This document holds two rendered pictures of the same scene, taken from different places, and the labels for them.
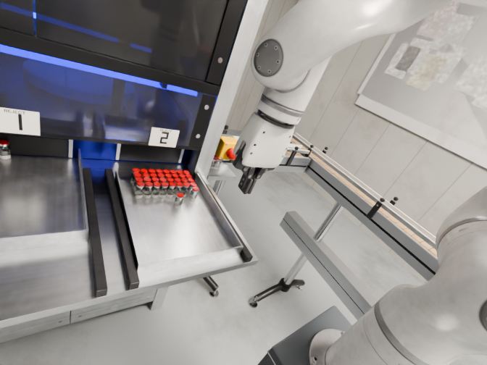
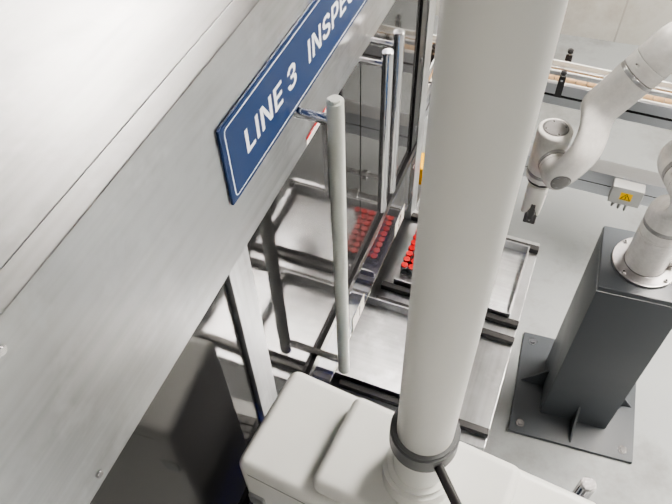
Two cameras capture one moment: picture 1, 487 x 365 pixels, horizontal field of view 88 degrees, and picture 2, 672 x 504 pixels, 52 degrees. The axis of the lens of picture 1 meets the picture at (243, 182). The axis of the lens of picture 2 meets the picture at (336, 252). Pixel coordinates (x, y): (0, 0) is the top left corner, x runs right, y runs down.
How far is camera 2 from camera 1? 1.58 m
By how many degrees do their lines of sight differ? 29
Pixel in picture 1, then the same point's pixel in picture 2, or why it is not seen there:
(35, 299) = (496, 369)
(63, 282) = (490, 354)
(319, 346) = (619, 262)
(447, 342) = not seen: outside the picture
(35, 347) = not seen: hidden behind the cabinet
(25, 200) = (399, 348)
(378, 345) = (657, 242)
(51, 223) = not seen: hidden behind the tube
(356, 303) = (585, 180)
